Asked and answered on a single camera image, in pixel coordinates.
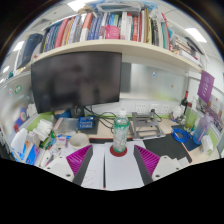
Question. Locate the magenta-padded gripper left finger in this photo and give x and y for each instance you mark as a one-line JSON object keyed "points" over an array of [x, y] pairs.
{"points": [[60, 166]]}

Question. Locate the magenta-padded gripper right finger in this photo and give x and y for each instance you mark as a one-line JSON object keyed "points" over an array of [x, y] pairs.
{"points": [[165, 165]]}

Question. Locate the green-labelled clear drink bottle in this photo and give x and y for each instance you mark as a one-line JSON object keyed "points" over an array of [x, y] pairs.
{"points": [[120, 135]]}

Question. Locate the large purple water bottle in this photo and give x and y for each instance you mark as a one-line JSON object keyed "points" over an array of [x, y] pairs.
{"points": [[201, 130]]}

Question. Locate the black desk mat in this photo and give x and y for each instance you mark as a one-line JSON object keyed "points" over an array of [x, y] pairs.
{"points": [[163, 146]]}

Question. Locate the white ceramic mug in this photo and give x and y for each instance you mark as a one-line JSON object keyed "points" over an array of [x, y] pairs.
{"points": [[79, 140]]}

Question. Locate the dark blue mouse pad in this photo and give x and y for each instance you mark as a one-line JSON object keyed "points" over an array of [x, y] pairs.
{"points": [[191, 145]]}

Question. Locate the white paper sheet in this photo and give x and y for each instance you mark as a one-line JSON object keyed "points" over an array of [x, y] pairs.
{"points": [[95, 170], [121, 173]]}

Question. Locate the white paper napkin stack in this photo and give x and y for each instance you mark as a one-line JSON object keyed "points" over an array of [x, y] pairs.
{"points": [[43, 129]]}

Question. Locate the grey metal laptop stand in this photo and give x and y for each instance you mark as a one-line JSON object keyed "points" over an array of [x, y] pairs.
{"points": [[146, 128]]}

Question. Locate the white tissue pack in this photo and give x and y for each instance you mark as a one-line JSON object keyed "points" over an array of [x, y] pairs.
{"points": [[206, 145]]}

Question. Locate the small blue box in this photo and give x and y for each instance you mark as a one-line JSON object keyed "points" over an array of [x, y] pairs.
{"points": [[86, 123]]}

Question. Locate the flat round red coaster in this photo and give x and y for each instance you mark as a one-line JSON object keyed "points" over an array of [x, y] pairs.
{"points": [[115, 154]]}

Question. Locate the white round jar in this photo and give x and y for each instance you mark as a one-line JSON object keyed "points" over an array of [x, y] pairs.
{"points": [[177, 112]]}

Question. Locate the dark wine bottle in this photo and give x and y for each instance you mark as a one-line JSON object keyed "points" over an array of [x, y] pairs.
{"points": [[184, 100]]}

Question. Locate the group photo poster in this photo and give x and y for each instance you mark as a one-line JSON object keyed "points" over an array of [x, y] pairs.
{"points": [[213, 111]]}

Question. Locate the black computer monitor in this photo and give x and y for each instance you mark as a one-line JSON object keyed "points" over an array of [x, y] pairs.
{"points": [[76, 81]]}

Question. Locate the purple hanging pennant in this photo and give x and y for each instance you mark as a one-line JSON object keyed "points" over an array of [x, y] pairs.
{"points": [[205, 86]]}

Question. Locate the white wall socket row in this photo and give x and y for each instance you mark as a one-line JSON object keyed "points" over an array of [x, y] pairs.
{"points": [[141, 107]]}

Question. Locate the wall shelf with books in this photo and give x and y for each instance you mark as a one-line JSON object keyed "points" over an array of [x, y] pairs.
{"points": [[110, 46]]}

